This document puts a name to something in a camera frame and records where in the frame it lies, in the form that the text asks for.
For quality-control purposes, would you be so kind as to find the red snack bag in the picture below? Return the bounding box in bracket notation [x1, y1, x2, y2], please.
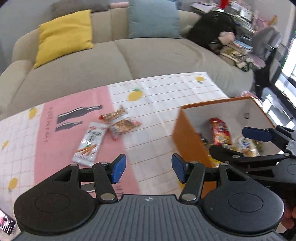
[209, 118, 232, 146]

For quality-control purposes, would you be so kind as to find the bread bun packet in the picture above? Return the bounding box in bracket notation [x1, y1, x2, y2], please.
[233, 136, 260, 157]

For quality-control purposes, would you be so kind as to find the white gluten stick packet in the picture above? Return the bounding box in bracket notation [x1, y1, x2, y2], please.
[72, 122, 108, 167]

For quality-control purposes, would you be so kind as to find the peanut snack packet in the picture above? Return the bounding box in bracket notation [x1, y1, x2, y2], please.
[98, 105, 141, 140]

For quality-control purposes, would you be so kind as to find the yellow waffle packet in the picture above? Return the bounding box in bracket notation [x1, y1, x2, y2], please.
[208, 154, 222, 168]

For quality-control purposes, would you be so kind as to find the clear packet of brown nuts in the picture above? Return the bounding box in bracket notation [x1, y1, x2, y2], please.
[253, 140, 264, 153]

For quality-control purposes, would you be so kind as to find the black seaweed snack packet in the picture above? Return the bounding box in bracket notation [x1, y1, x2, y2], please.
[199, 133, 208, 146]

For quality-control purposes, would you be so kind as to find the orange cardboard box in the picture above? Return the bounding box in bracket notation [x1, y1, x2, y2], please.
[172, 96, 284, 200]

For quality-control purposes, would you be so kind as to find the pink white lemon tablecloth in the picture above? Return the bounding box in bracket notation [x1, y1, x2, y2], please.
[1, 72, 226, 214]

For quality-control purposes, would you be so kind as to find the stack of books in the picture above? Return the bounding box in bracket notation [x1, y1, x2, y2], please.
[233, 39, 253, 51]

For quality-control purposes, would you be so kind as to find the grey desk chair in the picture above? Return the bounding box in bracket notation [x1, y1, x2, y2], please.
[250, 26, 282, 69]

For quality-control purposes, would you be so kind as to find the smartphone with lit screen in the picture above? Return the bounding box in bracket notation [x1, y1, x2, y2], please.
[0, 210, 16, 235]

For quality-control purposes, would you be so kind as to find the beige fabric sofa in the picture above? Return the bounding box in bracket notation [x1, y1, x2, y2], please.
[1, 8, 253, 119]

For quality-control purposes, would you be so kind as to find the black backpack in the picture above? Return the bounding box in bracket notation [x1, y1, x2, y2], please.
[187, 11, 237, 52]

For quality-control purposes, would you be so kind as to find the yellow cushion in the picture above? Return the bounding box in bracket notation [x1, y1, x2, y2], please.
[34, 9, 93, 69]

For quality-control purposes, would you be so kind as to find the light blue cushion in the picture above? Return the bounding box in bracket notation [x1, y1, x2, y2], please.
[128, 0, 181, 39]

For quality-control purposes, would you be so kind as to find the pink rolled blanket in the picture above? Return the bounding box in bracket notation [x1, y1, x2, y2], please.
[110, 1, 129, 9]

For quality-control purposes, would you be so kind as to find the grey textured cushion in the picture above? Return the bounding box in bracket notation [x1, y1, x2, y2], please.
[50, 0, 110, 19]

